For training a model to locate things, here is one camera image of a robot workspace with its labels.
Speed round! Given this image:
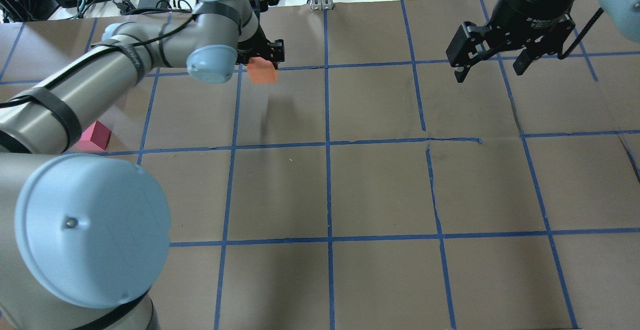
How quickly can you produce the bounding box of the red foam cube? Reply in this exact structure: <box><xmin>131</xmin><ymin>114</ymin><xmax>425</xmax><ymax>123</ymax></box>
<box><xmin>74</xmin><ymin>121</ymin><xmax>112</xmax><ymax>152</ymax></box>

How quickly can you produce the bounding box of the orange foam cube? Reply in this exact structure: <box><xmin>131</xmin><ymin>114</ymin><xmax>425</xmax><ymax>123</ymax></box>
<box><xmin>246</xmin><ymin>57</ymin><xmax>279</xmax><ymax>84</ymax></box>

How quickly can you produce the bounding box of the brown paper table cover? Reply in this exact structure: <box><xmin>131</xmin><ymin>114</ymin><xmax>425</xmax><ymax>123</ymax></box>
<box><xmin>0</xmin><ymin>0</ymin><xmax>640</xmax><ymax>330</ymax></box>

